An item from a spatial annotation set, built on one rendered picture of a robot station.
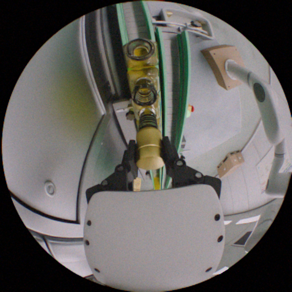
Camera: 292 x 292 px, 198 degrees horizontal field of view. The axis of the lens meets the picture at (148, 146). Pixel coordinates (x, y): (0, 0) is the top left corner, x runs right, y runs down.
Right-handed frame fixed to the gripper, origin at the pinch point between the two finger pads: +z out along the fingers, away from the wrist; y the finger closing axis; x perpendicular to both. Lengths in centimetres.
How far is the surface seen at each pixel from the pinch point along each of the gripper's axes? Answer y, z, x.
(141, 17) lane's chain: 2.4, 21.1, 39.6
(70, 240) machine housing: -13.9, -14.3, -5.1
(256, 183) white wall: 360, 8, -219
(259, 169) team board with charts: 359, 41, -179
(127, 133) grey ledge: -12.5, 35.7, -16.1
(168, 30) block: 10.3, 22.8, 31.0
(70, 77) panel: -12.5, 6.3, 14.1
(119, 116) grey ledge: -13.4, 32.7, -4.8
